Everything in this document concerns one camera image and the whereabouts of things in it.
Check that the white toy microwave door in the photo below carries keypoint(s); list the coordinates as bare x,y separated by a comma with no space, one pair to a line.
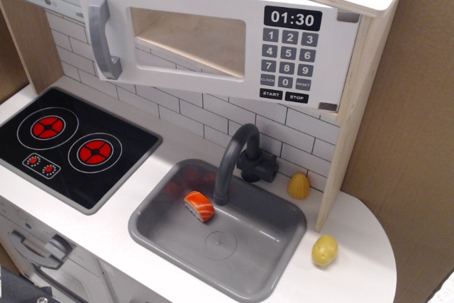
292,52

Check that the dark grey toy faucet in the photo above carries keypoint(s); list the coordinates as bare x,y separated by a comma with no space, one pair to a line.
243,152

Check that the salmon sushi toy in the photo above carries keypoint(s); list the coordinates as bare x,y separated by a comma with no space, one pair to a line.
199,205

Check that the yellow shell pasta toy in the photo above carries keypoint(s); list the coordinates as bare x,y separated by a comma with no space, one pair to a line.
299,187

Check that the grey toy sink basin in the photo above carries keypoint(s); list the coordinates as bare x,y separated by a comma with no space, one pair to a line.
242,250

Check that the yellow potato toy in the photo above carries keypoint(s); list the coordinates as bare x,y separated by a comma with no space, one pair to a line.
325,250

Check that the black toy stove top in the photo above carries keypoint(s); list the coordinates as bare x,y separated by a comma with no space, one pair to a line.
74,150

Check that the brown cardboard panel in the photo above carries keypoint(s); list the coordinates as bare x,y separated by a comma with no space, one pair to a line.
402,163

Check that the grey oven door handle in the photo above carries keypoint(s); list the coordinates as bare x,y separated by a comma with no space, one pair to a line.
50,255

